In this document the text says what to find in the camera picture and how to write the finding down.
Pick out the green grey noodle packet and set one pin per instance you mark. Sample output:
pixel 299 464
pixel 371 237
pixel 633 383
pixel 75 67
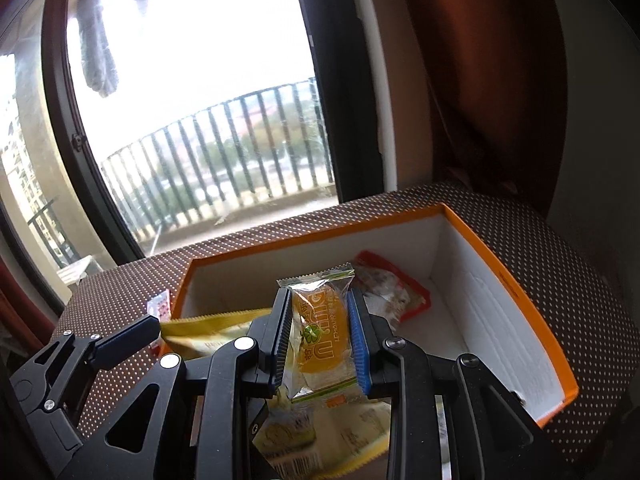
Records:
pixel 350 435

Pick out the distant apartment building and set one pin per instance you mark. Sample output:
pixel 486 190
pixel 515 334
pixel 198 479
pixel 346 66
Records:
pixel 12 160

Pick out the olive green snack bag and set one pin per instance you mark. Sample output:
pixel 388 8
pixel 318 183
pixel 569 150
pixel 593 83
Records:
pixel 210 332

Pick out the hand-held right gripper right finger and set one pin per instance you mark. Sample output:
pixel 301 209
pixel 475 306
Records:
pixel 360 350

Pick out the black window frame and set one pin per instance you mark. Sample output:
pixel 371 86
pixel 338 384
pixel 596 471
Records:
pixel 320 85

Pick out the small white red packet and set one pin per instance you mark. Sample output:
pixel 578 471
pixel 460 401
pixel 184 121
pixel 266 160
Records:
pixel 159 307

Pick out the orange cardboard box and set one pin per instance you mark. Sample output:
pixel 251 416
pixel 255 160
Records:
pixel 475 300

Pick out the grey hanging garment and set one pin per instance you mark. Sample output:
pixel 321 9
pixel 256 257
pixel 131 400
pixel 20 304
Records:
pixel 97 60

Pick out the clear yellow pastry packet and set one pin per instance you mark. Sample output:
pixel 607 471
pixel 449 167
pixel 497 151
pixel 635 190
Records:
pixel 320 330

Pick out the white red-edged packet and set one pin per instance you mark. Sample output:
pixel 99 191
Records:
pixel 395 290

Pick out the dark red curtain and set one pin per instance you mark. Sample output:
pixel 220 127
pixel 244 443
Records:
pixel 20 290
pixel 475 85

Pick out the balcony railing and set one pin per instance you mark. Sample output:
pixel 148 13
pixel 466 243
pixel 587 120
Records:
pixel 200 170

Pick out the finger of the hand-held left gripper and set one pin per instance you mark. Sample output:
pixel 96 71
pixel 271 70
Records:
pixel 130 332

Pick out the brown dotted tablecloth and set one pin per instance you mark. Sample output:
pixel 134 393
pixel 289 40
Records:
pixel 125 280

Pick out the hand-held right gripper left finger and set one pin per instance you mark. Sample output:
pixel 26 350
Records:
pixel 281 340

